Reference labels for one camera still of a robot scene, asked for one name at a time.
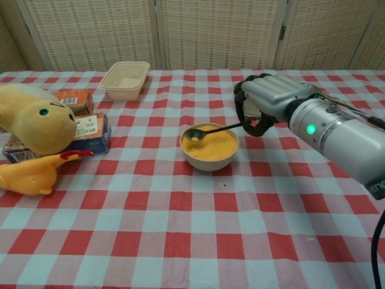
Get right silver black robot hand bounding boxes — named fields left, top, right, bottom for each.
left=233, top=73, right=313, bottom=137

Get black spoon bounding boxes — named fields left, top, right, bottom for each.
left=184, top=122, right=246, bottom=143

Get metal tray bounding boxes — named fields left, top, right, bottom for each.
left=233, top=82, right=327, bottom=119

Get off-white round bowl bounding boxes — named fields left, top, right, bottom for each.
left=179, top=122, right=239, bottom=172

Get beige plastic container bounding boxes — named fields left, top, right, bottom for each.
left=99, top=61, right=151, bottom=101

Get red white checkered tablecloth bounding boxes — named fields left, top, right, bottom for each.
left=0, top=69, right=385, bottom=289

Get orange and blue carton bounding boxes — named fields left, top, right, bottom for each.
left=2, top=113, right=112, bottom=164

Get woven beige folding screen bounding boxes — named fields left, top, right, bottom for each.
left=0, top=0, right=385, bottom=73

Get small orange cardboard box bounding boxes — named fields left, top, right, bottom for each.
left=52, top=89, right=94, bottom=117

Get yellow plush toy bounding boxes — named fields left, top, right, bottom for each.
left=0, top=83, right=78, bottom=154

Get yellow rubber chicken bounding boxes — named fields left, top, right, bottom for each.
left=0, top=149, right=95, bottom=196

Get thin coloured wrist wires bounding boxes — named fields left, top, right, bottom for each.
left=312, top=92, right=385, bottom=130

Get thick black cable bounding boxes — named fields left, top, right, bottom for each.
left=370, top=210, right=385, bottom=289

